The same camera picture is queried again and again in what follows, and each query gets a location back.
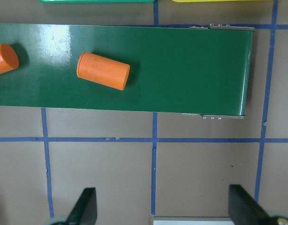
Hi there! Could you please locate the yellow plastic tray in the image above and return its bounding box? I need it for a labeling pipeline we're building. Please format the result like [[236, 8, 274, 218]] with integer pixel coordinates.
[[172, 0, 269, 3]]

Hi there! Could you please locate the green plastic tray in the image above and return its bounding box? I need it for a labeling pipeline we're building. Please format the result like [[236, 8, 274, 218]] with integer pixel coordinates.
[[39, 0, 154, 4]]

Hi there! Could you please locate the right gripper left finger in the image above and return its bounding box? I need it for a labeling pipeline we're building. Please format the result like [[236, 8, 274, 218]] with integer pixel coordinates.
[[66, 187, 98, 225]]

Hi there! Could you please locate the green conveyor belt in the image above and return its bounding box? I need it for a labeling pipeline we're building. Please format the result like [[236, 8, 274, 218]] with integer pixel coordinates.
[[0, 23, 254, 118]]

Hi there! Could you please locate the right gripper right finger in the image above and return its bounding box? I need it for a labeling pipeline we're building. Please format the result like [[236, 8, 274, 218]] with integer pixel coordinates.
[[228, 184, 271, 225]]

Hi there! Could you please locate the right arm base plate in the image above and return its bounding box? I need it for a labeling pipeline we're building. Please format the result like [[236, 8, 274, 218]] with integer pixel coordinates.
[[151, 217, 234, 225]]

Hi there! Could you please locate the plain orange cylinder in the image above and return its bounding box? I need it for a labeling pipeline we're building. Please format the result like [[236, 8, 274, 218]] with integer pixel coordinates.
[[76, 52, 130, 90]]

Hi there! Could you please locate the orange cylinder with 4680 print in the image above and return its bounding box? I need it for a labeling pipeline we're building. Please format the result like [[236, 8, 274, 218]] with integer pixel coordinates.
[[0, 43, 19, 74]]

